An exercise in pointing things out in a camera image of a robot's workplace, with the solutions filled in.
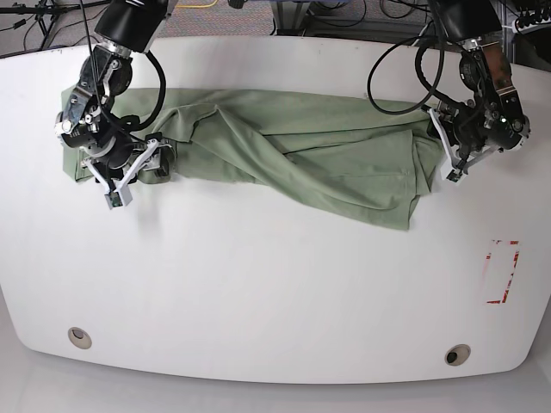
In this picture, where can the green polo shirt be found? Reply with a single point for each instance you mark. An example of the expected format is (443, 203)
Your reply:
(337, 154)

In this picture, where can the table cable grommet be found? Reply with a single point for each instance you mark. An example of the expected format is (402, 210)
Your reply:
(79, 338)
(457, 355)

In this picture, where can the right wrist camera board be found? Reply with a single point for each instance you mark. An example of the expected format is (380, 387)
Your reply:
(114, 200)

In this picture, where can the red tape rectangle marker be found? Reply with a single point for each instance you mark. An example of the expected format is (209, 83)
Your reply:
(498, 272)

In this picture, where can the white power strip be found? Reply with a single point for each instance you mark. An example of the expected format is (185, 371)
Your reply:
(531, 21)

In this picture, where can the left table cable grommet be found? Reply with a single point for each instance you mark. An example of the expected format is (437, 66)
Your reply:
(79, 338)

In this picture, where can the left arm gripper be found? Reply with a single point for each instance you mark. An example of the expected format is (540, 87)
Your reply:
(462, 150)

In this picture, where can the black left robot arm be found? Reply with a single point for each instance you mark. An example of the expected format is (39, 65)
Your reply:
(493, 120)

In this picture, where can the black tripod legs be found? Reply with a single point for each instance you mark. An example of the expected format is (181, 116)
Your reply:
(46, 16)

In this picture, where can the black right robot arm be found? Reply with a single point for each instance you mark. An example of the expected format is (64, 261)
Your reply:
(125, 28)

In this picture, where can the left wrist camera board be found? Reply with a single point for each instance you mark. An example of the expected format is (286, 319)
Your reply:
(454, 176)

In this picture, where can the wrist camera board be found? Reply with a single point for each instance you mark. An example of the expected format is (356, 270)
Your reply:
(114, 200)
(454, 176)

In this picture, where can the right table cable grommet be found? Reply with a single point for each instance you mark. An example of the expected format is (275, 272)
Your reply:
(457, 355)

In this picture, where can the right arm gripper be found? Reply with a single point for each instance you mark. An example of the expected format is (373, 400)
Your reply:
(117, 165)

